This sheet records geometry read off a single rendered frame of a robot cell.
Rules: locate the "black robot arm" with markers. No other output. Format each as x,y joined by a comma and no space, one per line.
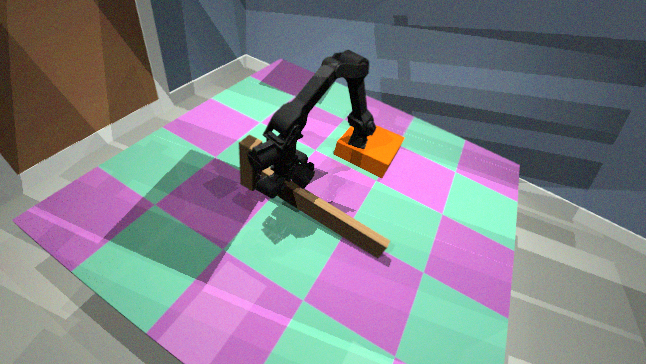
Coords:
291,117

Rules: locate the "wooden post with slot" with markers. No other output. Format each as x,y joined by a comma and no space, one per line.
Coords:
248,176

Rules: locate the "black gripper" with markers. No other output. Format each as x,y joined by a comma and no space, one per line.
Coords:
272,185

